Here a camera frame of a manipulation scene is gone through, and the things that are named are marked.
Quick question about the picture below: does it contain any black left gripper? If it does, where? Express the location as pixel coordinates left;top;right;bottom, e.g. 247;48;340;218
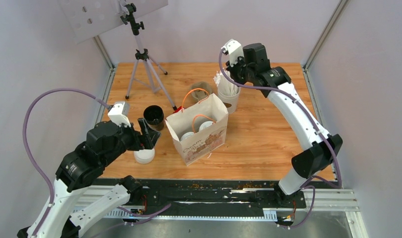
103;117;163;166

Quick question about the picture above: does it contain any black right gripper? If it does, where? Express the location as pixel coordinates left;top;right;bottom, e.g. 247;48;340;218
226;53;255;87

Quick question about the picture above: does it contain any lidded coffee cup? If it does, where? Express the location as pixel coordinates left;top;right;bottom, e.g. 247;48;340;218
180;131;195;141

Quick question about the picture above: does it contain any white cup lid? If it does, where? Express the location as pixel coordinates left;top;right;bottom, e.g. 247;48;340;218
198;121;215;131

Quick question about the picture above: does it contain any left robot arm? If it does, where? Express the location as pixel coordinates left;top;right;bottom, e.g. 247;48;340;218
17;119;161;238

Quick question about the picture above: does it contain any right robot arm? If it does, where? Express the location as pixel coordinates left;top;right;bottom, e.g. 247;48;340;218
220;39;343;207

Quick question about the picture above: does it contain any dark cup of coffee beans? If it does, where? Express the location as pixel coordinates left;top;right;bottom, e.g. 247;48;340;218
143;105;164;131

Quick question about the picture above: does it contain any bundle of white wrapped straws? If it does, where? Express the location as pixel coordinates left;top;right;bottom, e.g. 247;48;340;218
213;71;239;97

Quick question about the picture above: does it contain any red white block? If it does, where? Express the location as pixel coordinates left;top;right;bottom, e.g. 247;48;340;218
173;107;182;114

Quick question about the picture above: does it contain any brown pulp cup carrier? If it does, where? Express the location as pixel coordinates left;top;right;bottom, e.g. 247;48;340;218
189;81;213;102

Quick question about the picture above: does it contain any silver tripod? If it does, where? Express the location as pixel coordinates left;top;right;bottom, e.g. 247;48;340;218
119;0;177;110

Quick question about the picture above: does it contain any grey perforated board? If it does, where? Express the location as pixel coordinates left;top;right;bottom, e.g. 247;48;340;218
58;0;169;43

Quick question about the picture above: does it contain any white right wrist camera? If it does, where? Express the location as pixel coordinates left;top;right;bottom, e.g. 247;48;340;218
221;39;244;67

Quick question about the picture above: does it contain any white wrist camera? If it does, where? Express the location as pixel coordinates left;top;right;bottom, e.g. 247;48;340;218
221;39;244;67
108;101;131;127

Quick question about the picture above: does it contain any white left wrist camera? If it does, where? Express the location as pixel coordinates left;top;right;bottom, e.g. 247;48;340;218
108;101;131;127

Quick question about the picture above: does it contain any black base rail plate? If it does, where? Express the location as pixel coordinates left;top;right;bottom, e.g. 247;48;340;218
125;179;306;217

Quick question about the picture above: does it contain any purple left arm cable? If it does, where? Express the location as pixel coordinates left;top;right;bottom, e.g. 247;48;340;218
22;88;172;238

